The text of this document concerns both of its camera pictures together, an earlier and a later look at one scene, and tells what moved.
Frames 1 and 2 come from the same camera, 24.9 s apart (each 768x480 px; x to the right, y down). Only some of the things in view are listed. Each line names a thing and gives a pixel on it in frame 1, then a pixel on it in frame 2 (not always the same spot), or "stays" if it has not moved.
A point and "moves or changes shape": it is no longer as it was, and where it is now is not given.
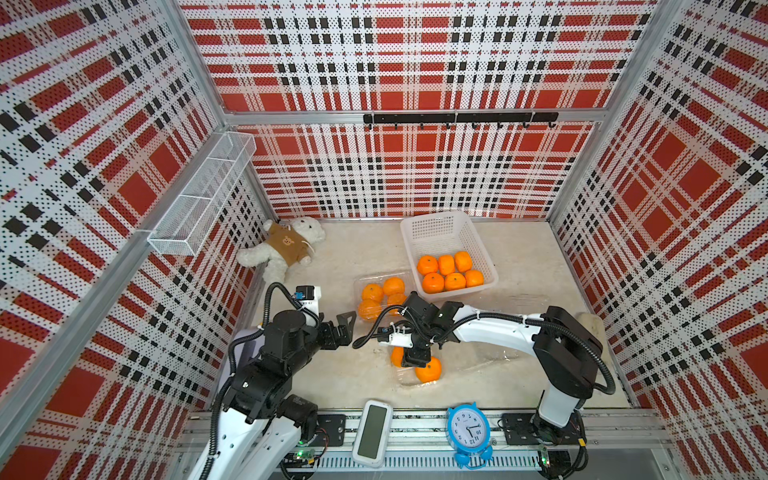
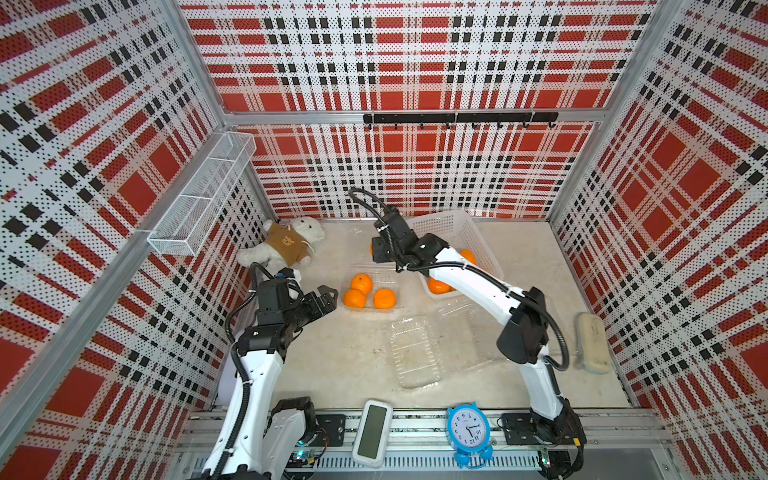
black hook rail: x=473 y=118 stays
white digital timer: x=373 y=434 stays
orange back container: x=369 y=309 -> x=354 y=298
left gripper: x=331 y=341 -> x=327 y=304
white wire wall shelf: x=180 y=227 stays
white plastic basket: x=446 y=256 stays
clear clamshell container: x=376 y=294 moves or changes shape
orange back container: x=372 y=294 -> x=362 y=283
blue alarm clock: x=468 y=430 stays
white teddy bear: x=285 y=244 stays
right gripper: x=416 y=359 -> x=378 y=246
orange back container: x=396 y=299 -> x=384 y=298
